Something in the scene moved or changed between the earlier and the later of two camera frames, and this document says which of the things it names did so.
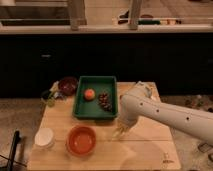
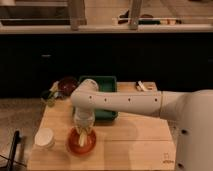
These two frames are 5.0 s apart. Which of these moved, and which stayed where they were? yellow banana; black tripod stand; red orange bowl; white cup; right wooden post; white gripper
Moved: yellow banana; white gripper
Stayed: black tripod stand; white cup; right wooden post; red orange bowl
